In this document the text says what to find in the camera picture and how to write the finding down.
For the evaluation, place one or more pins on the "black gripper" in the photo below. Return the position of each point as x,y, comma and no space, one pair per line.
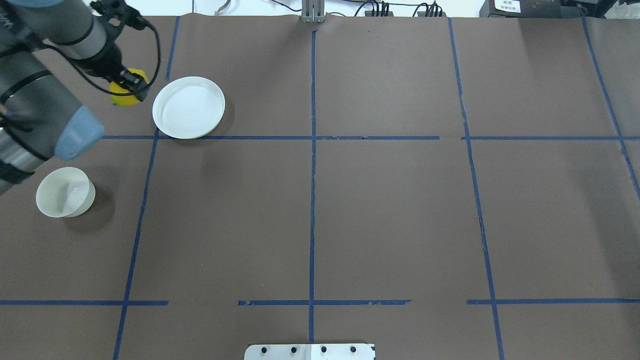
106,63

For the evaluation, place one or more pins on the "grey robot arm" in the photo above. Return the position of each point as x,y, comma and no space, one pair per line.
40,117

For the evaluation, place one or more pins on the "white ceramic bowl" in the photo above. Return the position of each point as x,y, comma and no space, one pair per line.
65,193

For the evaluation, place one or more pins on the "grey metal bracket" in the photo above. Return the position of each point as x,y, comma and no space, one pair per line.
313,11

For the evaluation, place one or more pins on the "white round plate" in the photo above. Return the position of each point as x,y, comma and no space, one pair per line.
188,108

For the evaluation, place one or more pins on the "black box with label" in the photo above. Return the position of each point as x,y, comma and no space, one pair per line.
543,9

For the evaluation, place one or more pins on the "metal base plate with bolts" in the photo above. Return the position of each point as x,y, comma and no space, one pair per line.
311,351

